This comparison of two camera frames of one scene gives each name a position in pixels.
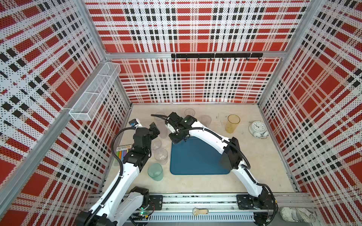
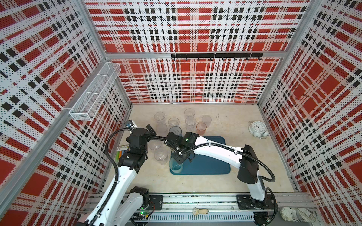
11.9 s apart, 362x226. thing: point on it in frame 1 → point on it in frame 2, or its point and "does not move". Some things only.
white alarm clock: (258, 129) does not move
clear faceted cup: (156, 144) does not move
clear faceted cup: (161, 155) does not move
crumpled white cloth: (296, 214) does not move
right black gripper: (174, 140) → (177, 159)
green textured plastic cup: (155, 171) → (175, 166)
